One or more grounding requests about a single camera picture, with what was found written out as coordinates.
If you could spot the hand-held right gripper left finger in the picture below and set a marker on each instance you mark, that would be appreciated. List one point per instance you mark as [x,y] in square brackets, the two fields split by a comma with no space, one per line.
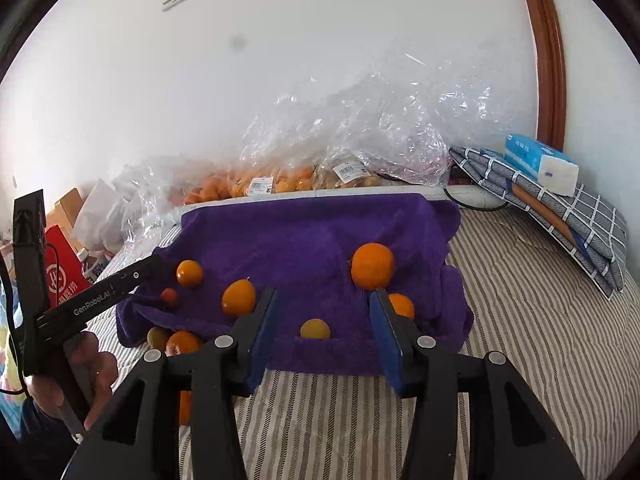
[262,335]

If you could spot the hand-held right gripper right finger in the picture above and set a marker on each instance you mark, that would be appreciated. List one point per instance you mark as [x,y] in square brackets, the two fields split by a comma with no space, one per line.
[387,340]

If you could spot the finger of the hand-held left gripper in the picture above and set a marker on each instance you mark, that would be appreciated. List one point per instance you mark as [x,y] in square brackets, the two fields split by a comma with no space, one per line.
[142,270]

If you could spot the small red fruit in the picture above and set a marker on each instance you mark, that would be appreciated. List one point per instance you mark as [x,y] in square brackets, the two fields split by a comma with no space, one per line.
[169,297]

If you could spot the small yellow-green fruit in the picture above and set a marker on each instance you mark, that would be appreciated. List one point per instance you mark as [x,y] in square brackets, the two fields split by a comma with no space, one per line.
[157,337]

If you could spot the large orange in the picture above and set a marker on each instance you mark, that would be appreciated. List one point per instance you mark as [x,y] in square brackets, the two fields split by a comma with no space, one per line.
[372,266]

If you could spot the clear bag of brown fruits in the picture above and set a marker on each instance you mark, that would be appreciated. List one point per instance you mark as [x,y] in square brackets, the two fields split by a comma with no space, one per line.
[350,172]

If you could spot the person's left hand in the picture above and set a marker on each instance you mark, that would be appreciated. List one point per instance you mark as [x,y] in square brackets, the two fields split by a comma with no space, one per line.
[100,375]

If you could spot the red paper bag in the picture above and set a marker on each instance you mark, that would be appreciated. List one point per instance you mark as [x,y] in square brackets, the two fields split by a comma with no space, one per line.
[62,275]

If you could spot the plastic bottle with label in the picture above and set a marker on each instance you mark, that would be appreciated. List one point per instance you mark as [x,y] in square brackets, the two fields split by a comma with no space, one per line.
[91,263]

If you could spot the crumpled clear plastic bag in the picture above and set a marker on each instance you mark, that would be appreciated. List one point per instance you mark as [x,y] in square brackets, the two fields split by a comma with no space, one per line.
[145,205]

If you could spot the white plastic bag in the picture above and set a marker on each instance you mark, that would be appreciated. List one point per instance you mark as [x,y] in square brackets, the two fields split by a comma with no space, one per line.
[97,210]

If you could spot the brown paper bag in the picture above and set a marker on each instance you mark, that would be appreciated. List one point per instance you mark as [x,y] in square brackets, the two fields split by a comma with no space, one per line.
[65,205]

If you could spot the purple towel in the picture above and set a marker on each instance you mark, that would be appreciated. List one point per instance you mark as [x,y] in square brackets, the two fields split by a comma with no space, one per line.
[300,240]

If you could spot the clear bag of oranges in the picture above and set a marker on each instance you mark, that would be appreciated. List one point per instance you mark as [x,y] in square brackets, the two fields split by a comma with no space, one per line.
[235,185]

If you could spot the striped bed mattress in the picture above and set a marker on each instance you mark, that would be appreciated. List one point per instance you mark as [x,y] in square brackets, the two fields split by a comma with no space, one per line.
[525,360]

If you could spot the folded grey checked cloth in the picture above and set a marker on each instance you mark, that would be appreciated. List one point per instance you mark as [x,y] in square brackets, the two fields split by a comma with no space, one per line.
[590,225]

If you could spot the blue and white tissue pack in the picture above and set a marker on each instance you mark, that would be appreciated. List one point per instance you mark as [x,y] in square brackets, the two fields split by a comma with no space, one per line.
[542,162]

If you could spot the brown wooden door frame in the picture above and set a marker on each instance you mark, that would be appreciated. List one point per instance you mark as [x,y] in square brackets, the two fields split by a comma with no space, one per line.
[545,50]

